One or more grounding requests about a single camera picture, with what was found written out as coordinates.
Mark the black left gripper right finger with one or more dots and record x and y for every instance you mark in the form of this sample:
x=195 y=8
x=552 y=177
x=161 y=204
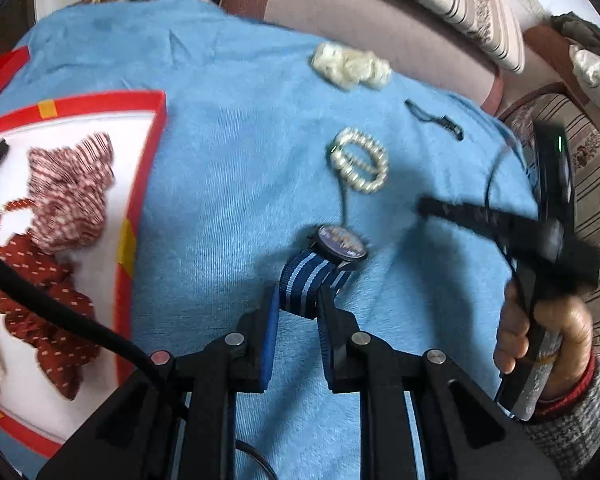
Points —
x=359 y=362

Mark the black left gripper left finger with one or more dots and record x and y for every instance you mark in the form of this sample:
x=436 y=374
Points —
x=240 y=361

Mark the blue striped strap watch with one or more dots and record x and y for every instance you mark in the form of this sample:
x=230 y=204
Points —
x=334 y=254

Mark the grey plaid sleeve forearm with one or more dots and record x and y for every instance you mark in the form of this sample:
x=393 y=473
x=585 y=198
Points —
x=567 y=430

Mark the right hand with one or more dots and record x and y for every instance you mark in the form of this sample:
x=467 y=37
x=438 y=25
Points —
x=567 y=315

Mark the black hair clip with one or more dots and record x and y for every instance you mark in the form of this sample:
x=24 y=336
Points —
x=442 y=121

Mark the red box white interior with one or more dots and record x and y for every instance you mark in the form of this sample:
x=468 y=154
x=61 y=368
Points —
x=32 y=411

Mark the light blue blanket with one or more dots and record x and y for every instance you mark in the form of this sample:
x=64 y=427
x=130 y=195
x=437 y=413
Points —
x=258 y=150

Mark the red white striped scrunchie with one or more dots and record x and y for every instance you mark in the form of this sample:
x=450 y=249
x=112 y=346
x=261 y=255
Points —
x=67 y=188

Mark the cream scrunchie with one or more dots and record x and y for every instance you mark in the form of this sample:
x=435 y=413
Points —
x=346 y=68

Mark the pink bolster cushion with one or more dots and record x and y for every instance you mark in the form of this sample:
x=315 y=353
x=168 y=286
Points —
x=414 y=41

